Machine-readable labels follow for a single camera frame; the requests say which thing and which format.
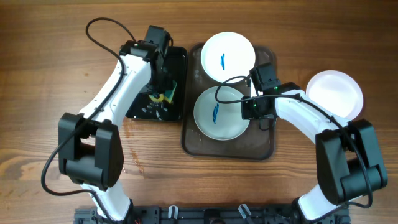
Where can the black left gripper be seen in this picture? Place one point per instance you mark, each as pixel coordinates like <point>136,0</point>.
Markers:
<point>166,83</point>

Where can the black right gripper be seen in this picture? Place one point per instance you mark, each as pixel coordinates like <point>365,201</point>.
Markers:
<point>247,114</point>

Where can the yellow green sponge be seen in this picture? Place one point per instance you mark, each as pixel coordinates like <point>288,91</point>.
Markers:
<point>167,96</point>

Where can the white plate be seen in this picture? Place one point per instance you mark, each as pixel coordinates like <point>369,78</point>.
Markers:
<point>226,55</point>
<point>337,92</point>
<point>219,121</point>

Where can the white plate back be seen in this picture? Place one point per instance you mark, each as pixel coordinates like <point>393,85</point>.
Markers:
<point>226,55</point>

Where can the white plate front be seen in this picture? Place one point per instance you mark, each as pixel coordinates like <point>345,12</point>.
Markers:
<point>337,92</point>

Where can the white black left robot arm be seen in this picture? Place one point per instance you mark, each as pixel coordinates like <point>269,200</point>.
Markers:
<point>90,151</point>

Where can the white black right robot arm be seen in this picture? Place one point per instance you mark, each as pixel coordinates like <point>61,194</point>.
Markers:
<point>350,166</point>

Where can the black water tray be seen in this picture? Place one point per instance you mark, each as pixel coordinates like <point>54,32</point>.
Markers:
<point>144,108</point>

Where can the brown serving tray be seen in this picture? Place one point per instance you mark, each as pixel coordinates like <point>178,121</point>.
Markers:
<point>256,143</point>

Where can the black mounting rail base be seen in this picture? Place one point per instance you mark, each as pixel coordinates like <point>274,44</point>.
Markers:
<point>276,213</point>

